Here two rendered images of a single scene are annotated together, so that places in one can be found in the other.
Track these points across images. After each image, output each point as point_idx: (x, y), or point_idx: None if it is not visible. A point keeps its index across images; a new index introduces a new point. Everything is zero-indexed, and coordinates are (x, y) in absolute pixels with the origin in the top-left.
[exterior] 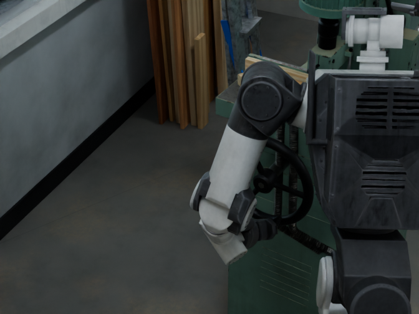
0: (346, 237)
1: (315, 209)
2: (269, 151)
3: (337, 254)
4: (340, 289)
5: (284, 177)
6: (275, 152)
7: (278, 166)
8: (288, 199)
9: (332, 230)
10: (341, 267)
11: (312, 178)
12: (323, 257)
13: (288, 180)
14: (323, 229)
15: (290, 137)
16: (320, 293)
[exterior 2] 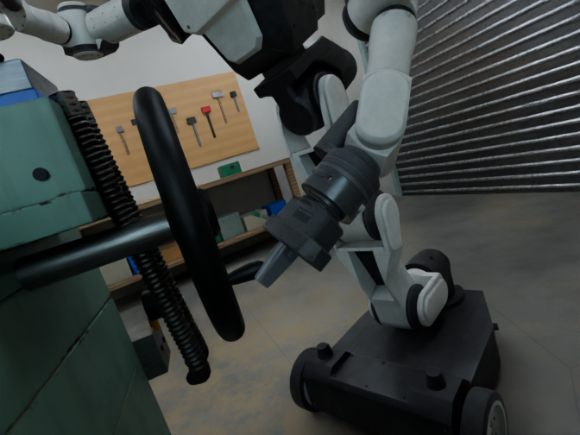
0: (315, 40)
1: (114, 385)
2: (98, 210)
3: (324, 59)
4: (344, 63)
5: (60, 384)
6: (102, 206)
7: (137, 218)
8: (172, 290)
9: (303, 66)
10: (337, 46)
11: (77, 318)
12: (325, 77)
13: (68, 381)
14: (137, 407)
15: (102, 135)
16: (344, 101)
